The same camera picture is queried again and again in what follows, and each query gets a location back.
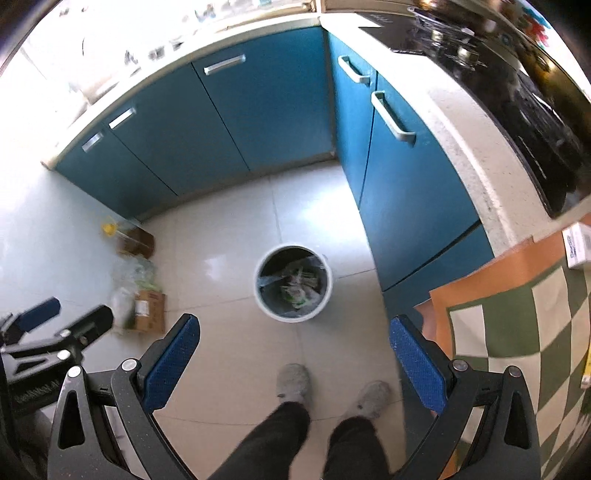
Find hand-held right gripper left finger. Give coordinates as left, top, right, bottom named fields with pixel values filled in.
left=46, top=314, right=201, bottom=480

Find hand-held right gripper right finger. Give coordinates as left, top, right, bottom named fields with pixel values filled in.
left=389, top=315, right=542, bottom=480

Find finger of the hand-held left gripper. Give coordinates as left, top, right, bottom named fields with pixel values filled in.
left=0, top=297, right=62, bottom=345
left=0, top=305, right=114, bottom=376

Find white round trash bin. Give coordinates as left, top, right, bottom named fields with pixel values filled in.
left=253, top=244, right=334, bottom=323

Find grey right slipper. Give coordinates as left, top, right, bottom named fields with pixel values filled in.
left=352, top=380, right=393, bottom=420

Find grey slipper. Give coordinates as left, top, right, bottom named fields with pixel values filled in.
left=352, top=380, right=393, bottom=420
left=276, top=363, right=311, bottom=408

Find brown cardboard box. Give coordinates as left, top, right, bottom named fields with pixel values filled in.
left=126, top=289, right=167, bottom=334

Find clear plastic bag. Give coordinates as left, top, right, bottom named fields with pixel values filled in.
left=107, top=257, right=158, bottom=325

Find yellow-capped oil bottle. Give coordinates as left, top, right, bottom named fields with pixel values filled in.
left=100, top=217, right=156, bottom=260

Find blue cabinet door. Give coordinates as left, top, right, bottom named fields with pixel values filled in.
left=359, top=73, right=482, bottom=292
left=191, top=26, right=336, bottom=175
left=102, top=61, right=253, bottom=195
left=54, top=124, right=180, bottom=219
left=327, top=31, right=378, bottom=209
left=382, top=223, right=496, bottom=326

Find green checkered orange-edged mat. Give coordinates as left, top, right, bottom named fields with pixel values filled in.
left=413, top=228, right=591, bottom=480

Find person's right leg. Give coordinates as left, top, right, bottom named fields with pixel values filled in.
left=322, top=415, right=391, bottom=480

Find person's leg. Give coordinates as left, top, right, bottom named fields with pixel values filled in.
left=322, top=415, right=391, bottom=480
left=208, top=401, right=311, bottom=480

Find grey left slipper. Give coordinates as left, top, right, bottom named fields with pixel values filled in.
left=276, top=363, right=311, bottom=408

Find person's left leg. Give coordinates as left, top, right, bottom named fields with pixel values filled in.
left=208, top=401, right=311, bottom=480

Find dark plastic bin liner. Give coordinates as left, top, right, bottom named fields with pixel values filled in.
left=259, top=251, right=327, bottom=319

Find green and white wrappers pile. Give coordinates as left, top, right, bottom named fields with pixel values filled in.
left=278, top=264, right=322, bottom=310

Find white carton box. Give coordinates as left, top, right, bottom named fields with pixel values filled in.
left=562, top=221, right=591, bottom=271

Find beige stone countertop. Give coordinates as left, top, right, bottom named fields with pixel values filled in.
left=41, top=11, right=571, bottom=260

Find black glass cooktop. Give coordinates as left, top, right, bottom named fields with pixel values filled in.
left=359, top=8, right=588, bottom=220

